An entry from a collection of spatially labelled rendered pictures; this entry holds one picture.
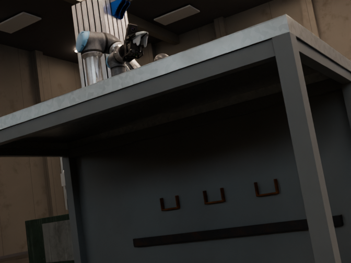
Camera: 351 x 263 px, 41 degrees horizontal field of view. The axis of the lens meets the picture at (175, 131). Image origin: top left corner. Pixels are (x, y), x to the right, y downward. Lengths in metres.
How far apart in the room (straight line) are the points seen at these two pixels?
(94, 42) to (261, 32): 1.62
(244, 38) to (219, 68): 0.09
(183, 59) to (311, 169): 0.40
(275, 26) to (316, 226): 0.43
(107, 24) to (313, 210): 2.19
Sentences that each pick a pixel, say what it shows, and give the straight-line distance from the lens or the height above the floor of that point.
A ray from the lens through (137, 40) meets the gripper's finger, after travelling 2.14.
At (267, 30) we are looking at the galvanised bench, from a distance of 1.06.
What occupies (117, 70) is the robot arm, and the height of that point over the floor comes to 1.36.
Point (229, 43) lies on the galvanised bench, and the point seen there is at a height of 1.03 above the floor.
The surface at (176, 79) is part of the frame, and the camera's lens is 1.16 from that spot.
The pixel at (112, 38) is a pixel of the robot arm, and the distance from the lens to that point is 2.64.
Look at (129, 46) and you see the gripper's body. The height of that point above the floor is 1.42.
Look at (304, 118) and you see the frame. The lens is 1.00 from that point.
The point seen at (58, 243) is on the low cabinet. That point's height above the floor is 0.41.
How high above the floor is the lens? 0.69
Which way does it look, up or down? 9 degrees up
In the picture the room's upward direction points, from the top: 9 degrees counter-clockwise
